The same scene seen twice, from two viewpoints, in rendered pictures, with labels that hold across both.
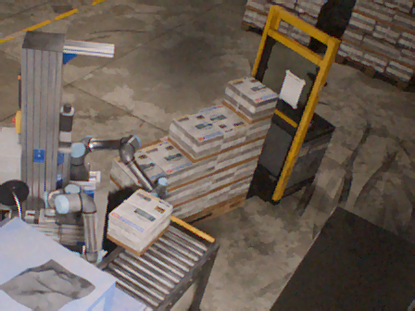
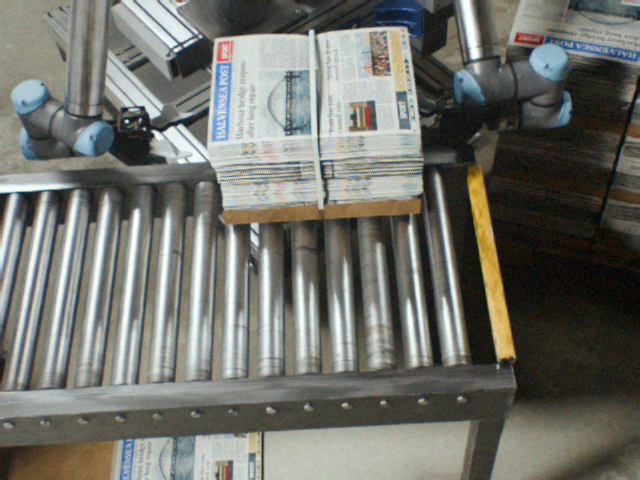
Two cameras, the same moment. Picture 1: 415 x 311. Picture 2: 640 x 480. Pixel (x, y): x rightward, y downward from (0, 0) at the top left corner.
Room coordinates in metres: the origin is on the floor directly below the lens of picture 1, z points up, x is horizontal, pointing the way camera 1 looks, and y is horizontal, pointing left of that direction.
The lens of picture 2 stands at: (2.38, -1.06, 2.19)
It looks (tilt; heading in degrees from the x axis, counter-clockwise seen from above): 54 degrees down; 66
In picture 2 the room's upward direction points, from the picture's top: 7 degrees counter-clockwise
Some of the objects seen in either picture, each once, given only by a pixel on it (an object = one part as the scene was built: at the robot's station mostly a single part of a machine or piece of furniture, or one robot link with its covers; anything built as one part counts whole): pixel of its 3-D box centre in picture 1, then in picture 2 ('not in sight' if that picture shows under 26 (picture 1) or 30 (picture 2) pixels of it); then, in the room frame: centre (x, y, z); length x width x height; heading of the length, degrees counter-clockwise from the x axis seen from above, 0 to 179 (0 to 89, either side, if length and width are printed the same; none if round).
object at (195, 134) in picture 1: (195, 136); not in sight; (4.02, -0.33, 0.95); 0.38 x 0.29 x 0.23; 42
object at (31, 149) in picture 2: not in sight; (49, 140); (2.43, 0.38, 0.79); 0.11 x 0.08 x 0.09; 154
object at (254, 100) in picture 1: (235, 147); not in sight; (4.42, -0.76, 0.65); 0.39 x 0.30 x 1.29; 43
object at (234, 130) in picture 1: (220, 129); not in sight; (4.22, -0.54, 0.95); 0.38 x 0.29 x 0.23; 43
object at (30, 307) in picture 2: not in sight; (33, 289); (2.28, 0.05, 0.77); 0.47 x 0.05 x 0.05; 63
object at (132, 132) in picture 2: not in sight; (123, 133); (2.57, 0.31, 0.80); 0.12 x 0.08 x 0.09; 154
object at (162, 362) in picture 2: (141, 277); (168, 281); (2.51, -0.07, 0.77); 0.47 x 0.05 x 0.05; 63
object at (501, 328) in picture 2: (189, 227); (489, 256); (3.04, -0.36, 0.81); 0.43 x 0.03 x 0.02; 63
